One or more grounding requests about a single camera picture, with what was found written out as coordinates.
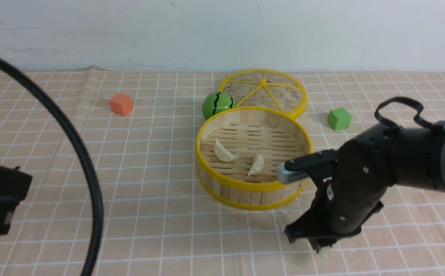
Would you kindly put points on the bamboo steamer lid yellow rim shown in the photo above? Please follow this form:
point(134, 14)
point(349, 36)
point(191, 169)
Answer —
point(268, 89)

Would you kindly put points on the green cube block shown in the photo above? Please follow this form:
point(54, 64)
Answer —
point(339, 119)

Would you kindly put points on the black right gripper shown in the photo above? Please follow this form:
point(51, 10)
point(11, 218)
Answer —
point(346, 200)

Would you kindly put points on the orange cube block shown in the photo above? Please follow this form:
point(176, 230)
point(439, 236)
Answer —
point(121, 104)

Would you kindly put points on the bamboo steamer tray yellow rim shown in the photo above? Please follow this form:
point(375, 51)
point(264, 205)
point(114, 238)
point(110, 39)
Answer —
point(276, 136)

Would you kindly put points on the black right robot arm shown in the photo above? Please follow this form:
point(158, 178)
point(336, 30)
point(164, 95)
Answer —
point(416, 156)

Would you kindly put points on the green toy watermelon ball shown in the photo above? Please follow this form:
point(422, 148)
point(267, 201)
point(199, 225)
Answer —
point(217, 102)

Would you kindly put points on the pale white dumpling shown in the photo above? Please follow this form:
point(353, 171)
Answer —
point(257, 163)

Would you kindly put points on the greenish dumpling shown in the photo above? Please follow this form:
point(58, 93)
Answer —
point(323, 252)

